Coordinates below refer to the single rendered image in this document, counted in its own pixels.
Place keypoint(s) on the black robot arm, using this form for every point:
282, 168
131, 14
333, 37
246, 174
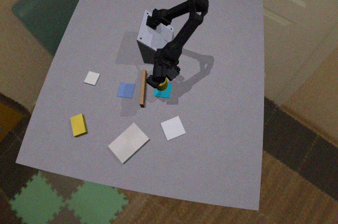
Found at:
173, 49

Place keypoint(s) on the brown wooden plank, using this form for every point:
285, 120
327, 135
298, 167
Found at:
143, 89

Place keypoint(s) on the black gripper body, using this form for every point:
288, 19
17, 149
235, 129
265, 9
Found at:
155, 84

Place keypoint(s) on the yellow rectangular block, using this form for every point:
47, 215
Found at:
78, 125

